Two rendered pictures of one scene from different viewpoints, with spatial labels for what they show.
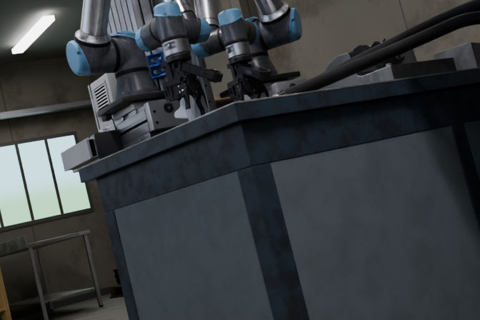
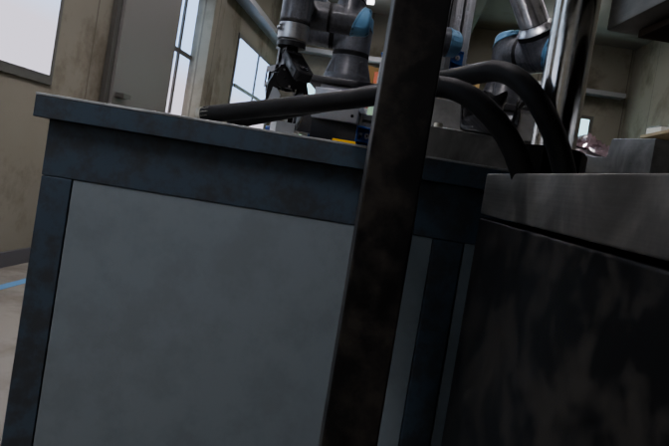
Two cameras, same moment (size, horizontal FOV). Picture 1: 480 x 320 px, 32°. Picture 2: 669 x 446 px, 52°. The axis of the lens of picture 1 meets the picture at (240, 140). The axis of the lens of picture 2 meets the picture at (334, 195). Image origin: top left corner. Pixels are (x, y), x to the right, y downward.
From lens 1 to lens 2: 148 cm
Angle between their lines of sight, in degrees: 38
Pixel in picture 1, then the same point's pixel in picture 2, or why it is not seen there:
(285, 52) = not seen: outside the picture
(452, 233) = not seen: hidden behind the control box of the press
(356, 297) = (127, 382)
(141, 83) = (343, 68)
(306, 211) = (101, 255)
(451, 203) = not seen: hidden behind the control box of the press
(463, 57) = (639, 157)
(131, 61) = (344, 41)
